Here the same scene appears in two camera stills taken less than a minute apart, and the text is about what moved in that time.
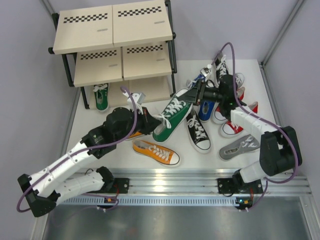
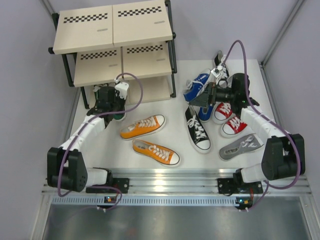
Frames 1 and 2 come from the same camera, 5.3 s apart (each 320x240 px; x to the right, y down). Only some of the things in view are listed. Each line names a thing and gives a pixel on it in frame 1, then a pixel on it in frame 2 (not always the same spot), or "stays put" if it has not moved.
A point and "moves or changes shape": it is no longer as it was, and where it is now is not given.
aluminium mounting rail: x=204 y=182 stays put
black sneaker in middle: x=198 y=135 stays put
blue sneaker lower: x=205 y=110 stays put
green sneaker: x=174 y=113 moves or changes shape
